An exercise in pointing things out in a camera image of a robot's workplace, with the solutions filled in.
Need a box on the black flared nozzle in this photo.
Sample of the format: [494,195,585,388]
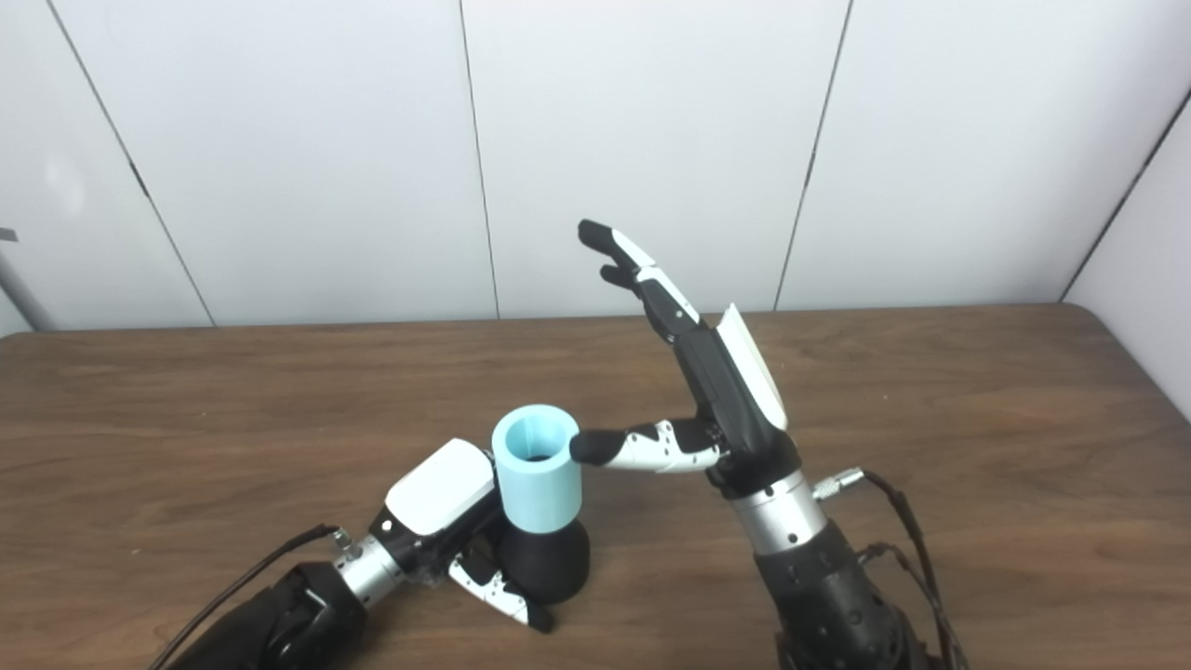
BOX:
[499,518,591,606]

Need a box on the light-blue hose piece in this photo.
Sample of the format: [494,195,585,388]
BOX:
[490,404,584,535]

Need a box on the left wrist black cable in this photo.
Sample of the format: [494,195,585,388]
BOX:
[145,523,355,670]

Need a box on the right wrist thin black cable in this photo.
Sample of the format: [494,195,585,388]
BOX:
[856,543,952,654]

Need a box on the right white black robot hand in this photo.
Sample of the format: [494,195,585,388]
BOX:
[569,220,804,502]

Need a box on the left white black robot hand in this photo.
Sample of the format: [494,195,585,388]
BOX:
[368,438,557,636]

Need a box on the right wrist thick black cable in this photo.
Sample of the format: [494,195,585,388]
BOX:
[811,467,970,670]

